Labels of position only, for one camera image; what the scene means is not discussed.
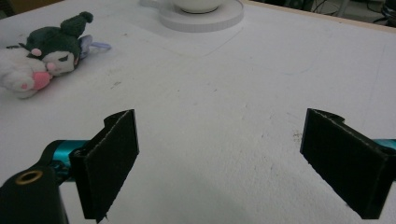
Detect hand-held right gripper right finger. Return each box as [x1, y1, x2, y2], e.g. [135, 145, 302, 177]
[300, 107, 396, 220]

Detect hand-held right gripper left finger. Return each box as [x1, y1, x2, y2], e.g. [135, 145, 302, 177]
[68, 108, 140, 224]

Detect black and white plush toy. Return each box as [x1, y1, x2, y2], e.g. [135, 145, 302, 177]
[0, 11, 112, 100]

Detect white round saucer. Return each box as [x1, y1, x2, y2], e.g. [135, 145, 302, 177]
[159, 0, 245, 34]

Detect white cup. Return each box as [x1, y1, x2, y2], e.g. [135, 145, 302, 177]
[139, 0, 228, 14]

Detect black cables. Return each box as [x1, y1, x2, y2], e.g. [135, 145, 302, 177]
[311, 0, 396, 28]

